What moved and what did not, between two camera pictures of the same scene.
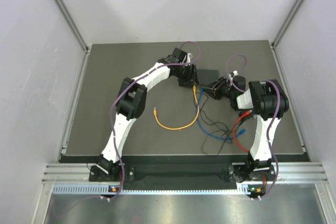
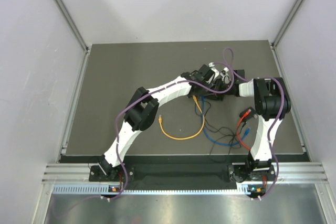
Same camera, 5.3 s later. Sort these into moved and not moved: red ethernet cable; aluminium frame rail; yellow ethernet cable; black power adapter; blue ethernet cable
Moved: red ethernet cable; yellow ethernet cable; blue ethernet cable
Not moved: aluminium frame rail; black power adapter
